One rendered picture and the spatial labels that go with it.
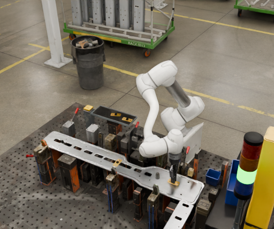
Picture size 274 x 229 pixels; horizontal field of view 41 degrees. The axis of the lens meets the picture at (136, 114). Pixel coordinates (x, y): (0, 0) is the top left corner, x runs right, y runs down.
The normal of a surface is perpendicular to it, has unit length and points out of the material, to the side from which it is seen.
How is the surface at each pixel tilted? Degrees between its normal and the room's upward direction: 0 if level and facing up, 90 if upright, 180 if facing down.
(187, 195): 0
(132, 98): 0
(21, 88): 0
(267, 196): 90
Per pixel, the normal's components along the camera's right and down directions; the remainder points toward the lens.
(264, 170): -0.48, 0.51
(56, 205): -0.02, -0.82
